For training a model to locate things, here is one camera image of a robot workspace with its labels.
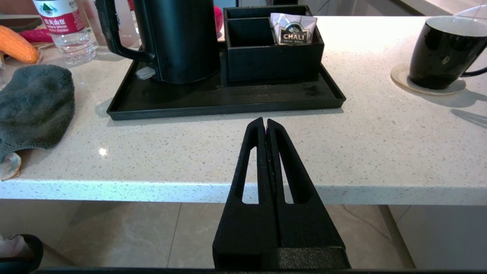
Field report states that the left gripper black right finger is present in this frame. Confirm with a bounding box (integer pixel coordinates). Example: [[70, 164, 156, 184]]
[[266, 119, 350, 269]]

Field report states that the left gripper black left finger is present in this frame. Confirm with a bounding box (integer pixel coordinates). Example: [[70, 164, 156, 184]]
[[212, 117, 282, 269]]

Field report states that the black electric kettle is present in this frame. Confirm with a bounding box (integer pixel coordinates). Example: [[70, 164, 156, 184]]
[[95, 0, 221, 84]]

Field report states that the white tea bag sachet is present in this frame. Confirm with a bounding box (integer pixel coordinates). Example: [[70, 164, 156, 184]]
[[270, 13, 318, 45]]

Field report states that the black rectangular serving tray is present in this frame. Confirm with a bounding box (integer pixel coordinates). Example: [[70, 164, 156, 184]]
[[107, 42, 346, 121]]

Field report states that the black compartment organizer box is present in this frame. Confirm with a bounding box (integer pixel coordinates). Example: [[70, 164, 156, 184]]
[[223, 5, 325, 85]]

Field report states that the round clear coaster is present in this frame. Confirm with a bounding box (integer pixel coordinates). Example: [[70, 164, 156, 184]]
[[391, 64, 466, 96]]

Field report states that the black rounded object pink inside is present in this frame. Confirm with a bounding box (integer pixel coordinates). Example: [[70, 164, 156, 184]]
[[0, 234, 43, 274]]

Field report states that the red strawberry toy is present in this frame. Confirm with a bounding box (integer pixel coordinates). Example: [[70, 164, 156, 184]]
[[214, 6, 224, 33]]

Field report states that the black mug white inside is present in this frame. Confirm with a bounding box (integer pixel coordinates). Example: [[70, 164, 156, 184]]
[[409, 16, 487, 90]]

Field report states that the beige crumpled wrapper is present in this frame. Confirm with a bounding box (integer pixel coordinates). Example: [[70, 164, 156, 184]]
[[0, 151, 22, 181]]

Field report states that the dark fabric bag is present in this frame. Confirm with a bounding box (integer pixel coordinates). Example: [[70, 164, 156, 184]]
[[0, 64, 75, 162]]

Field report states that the clear water bottle red cap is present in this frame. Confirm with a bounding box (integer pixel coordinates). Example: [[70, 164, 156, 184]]
[[32, 0, 96, 65]]

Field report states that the red snack packet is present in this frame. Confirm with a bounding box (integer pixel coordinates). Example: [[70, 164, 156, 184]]
[[17, 29, 54, 43]]

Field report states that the orange fruit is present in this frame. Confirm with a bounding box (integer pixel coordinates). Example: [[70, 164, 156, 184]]
[[0, 25, 40, 64]]

